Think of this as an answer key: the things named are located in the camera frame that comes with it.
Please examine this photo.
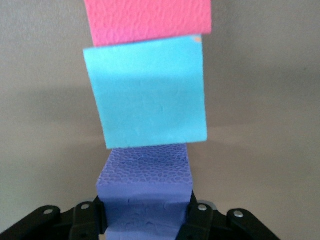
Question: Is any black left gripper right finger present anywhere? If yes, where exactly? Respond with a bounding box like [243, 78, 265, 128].
[176, 191, 278, 240]

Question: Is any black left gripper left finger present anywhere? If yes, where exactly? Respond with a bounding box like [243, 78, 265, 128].
[0, 196, 108, 240]

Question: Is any purple foam block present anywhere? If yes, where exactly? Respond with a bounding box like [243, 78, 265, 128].
[96, 142, 194, 240]

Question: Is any sky blue foam block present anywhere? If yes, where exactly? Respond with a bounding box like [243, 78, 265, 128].
[82, 34, 209, 150]

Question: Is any crimson foam block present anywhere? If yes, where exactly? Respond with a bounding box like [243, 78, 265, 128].
[83, 0, 213, 48]

